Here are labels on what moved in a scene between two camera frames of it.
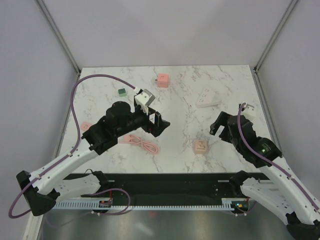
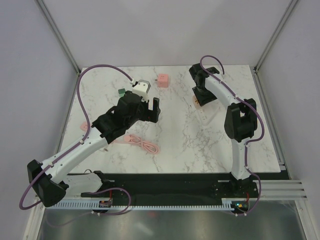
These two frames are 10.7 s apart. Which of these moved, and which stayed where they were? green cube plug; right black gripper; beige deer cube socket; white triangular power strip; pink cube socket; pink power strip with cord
Moved: beige deer cube socket; right black gripper; white triangular power strip
Stayed: pink power strip with cord; pink cube socket; green cube plug
